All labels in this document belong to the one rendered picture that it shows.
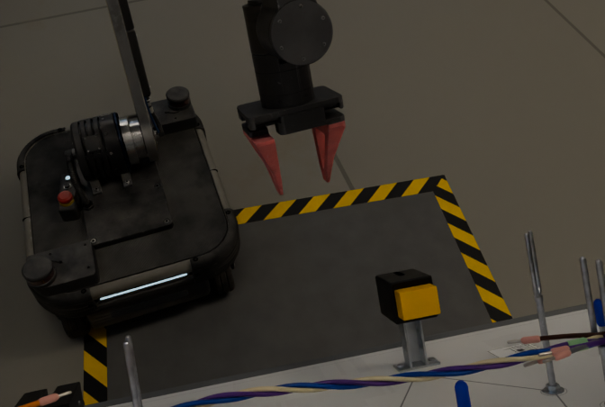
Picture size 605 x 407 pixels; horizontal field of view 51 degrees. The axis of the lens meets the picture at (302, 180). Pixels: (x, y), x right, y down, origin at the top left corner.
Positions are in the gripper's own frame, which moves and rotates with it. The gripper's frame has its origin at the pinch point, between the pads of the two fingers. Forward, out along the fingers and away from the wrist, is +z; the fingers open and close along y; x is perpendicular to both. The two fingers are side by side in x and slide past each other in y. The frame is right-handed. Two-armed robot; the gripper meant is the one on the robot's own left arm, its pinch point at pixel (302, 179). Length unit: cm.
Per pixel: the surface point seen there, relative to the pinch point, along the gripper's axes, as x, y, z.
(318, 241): 103, 26, 62
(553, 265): 77, 88, 77
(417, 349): -10.2, 6.9, 18.7
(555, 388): -25.7, 12.9, 14.8
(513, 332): -8.8, 19.8, 22.2
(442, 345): -7.1, 11.4, 21.9
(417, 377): -32.8, -2.7, 2.3
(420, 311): -13.7, 6.3, 11.5
